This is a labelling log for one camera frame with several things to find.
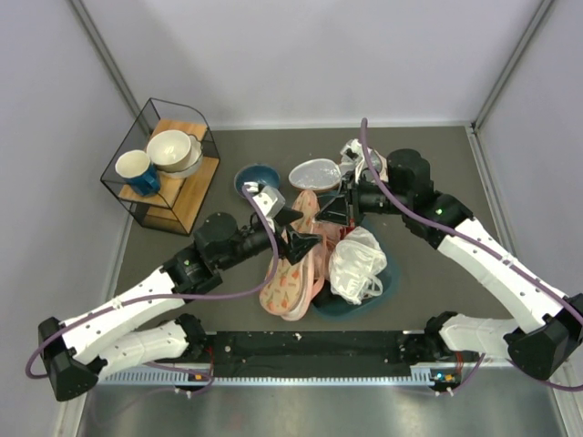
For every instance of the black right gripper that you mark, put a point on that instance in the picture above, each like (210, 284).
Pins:
(335, 211)

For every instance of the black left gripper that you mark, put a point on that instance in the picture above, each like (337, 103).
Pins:
(298, 243)

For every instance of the floral mesh laundry bag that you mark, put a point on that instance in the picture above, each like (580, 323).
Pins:
(289, 294)

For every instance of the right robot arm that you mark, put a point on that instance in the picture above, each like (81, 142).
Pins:
(545, 326)

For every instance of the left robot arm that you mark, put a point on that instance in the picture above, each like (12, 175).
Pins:
(79, 352)

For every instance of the pink bra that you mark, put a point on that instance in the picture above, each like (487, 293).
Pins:
(331, 235)

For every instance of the red bra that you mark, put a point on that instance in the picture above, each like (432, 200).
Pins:
(346, 230)

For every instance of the white insulated lunch bag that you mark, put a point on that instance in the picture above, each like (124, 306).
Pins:
(320, 174)

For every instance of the white bra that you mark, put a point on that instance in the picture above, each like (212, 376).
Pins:
(355, 266)

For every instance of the dark blue ceramic bowl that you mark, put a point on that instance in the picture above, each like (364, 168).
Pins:
(259, 174)

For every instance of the black garment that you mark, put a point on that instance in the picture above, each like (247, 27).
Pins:
(325, 299)

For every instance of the teal plastic basin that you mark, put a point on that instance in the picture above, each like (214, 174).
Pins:
(390, 276)

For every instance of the white bowl underneath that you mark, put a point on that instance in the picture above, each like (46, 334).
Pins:
(188, 165)

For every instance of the cream ceramic bowl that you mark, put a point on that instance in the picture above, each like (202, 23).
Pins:
(170, 150)

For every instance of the blue mug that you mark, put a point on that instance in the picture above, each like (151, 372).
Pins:
(138, 171)

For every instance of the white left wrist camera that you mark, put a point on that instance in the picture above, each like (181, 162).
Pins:
(268, 200)

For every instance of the black wire wooden shelf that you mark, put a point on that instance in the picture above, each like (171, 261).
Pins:
(175, 207)

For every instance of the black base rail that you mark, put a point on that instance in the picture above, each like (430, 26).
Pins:
(306, 354)

